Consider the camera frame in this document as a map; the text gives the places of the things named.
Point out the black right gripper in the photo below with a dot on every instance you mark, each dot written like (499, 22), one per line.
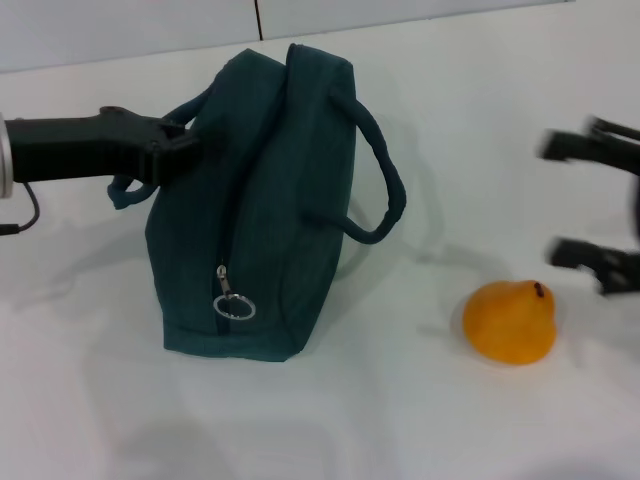
(636, 210)

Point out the dark teal fabric bag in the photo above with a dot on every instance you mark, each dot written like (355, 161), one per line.
(280, 225)

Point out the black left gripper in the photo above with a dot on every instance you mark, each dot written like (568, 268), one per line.
(75, 147)

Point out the orange pear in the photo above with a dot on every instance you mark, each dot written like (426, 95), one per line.
(507, 325)

